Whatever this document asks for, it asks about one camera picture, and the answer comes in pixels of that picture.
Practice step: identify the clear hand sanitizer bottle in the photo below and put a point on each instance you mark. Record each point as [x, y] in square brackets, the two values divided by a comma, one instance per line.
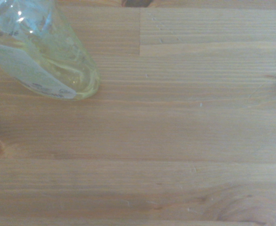
[46, 58]

